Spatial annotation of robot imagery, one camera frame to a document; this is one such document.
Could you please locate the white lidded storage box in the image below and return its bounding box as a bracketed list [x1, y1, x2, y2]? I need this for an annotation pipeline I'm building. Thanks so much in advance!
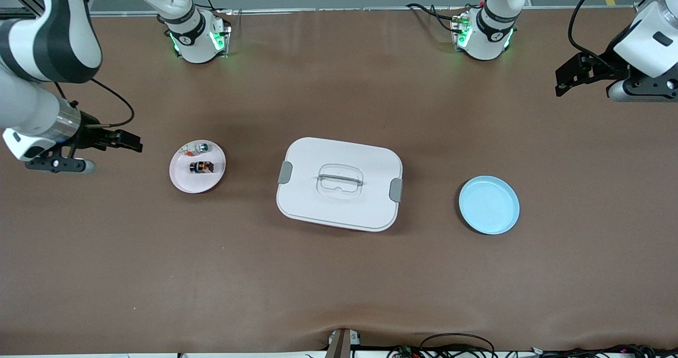
[276, 137, 404, 232]

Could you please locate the pink round plate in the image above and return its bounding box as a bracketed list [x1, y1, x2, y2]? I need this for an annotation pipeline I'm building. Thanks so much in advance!
[169, 139, 227, 194]

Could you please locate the light blue round plate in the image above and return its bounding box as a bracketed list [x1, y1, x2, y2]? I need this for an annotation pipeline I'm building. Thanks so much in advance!
[459, 175, 521, 235]

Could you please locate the black cable bundle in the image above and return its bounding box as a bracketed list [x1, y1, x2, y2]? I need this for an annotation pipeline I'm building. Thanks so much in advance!
[386, 333, 498, 358]
[530, 343, 678, 358]

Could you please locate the metal mount bracket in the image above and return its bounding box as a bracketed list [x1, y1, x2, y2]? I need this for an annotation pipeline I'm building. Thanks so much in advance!
[325, 328, 362, 358]

